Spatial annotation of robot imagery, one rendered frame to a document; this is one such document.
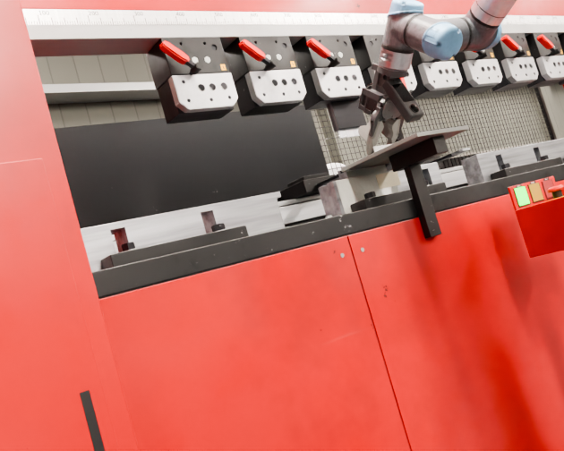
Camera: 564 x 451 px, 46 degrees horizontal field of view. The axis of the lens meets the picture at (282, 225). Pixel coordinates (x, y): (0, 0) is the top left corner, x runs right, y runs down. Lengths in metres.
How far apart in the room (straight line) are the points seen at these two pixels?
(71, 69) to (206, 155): 3.25
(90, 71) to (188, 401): 4.29
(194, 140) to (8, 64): 1.05
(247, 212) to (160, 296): 0.35
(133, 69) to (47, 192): 4.46
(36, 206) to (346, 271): 0.67
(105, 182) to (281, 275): 0.76
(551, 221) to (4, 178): 1.20
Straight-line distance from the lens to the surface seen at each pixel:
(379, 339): 1.46
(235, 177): 2.12
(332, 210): 1.64
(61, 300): 1.03
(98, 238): 1.31
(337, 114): 1.74
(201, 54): 1.53
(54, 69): 5.20
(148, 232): 1.35
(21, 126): 1.09
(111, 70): 5.40
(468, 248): 1.72
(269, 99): 1.57
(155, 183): 1.99
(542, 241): 1.72
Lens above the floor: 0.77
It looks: 5 degrees up
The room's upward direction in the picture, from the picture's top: 16 degrees counter-clockwise
